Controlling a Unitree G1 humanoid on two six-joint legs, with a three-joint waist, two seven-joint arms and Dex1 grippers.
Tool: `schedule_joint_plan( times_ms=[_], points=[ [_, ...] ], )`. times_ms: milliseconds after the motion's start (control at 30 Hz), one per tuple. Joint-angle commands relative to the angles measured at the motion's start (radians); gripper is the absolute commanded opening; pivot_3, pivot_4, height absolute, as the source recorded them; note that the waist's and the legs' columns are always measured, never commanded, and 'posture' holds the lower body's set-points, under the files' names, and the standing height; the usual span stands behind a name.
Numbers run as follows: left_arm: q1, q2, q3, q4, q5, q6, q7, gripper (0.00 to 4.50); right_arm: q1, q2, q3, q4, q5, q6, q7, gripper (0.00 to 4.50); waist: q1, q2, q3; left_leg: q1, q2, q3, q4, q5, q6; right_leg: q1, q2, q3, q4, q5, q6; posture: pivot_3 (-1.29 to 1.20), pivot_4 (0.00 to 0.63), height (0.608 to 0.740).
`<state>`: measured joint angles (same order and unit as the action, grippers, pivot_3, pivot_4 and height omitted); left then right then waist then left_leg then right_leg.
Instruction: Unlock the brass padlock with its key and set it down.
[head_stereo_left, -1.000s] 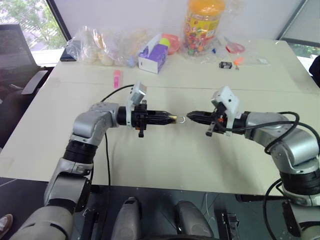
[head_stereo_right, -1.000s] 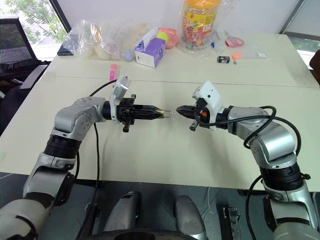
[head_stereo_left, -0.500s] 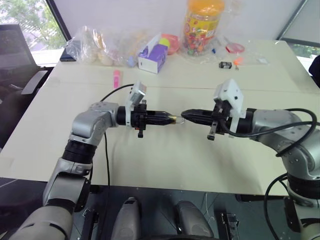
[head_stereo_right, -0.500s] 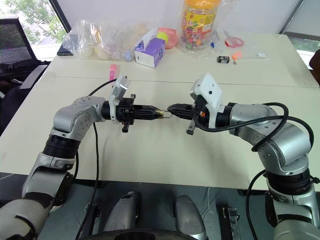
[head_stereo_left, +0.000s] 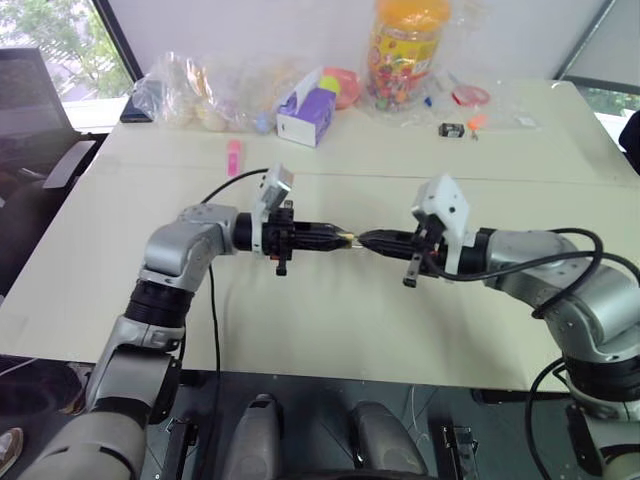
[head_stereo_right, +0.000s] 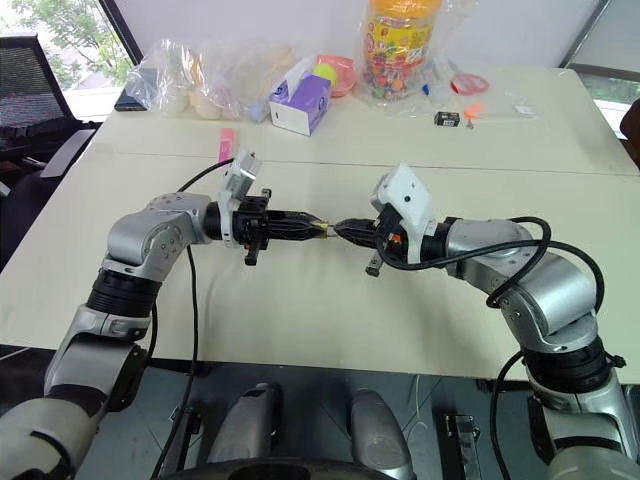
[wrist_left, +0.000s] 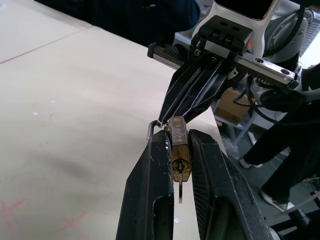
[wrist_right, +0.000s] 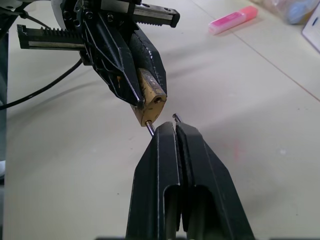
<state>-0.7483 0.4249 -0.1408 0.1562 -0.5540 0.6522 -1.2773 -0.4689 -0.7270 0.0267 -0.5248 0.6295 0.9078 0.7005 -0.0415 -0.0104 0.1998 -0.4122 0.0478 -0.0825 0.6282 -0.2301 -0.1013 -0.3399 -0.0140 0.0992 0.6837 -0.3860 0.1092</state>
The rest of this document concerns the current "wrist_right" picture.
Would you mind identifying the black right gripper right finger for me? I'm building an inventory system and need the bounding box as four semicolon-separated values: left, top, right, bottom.
175;122;256;240

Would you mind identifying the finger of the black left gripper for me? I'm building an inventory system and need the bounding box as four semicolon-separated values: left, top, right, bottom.
83;11;146;110
128;29;168;97

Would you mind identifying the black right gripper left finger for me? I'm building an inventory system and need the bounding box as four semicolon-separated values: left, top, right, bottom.
125;121;182;240

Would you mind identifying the brass padlock with silver shackle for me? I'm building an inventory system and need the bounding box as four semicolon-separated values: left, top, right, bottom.
129;67;182;138

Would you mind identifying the pink highlighter pen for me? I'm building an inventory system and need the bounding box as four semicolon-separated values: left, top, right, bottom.
208;5;259;35

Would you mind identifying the clear plastic bag with items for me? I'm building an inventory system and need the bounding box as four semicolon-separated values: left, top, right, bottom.
249;0;320;26

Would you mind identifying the white box with blue print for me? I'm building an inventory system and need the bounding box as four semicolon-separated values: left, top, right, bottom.
301;8;320;55

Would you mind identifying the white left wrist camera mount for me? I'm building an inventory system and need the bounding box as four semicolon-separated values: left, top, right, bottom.
50;0;67;29

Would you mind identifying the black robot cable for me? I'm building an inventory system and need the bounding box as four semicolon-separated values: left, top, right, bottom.
0;9;52;29
0;58;83;111

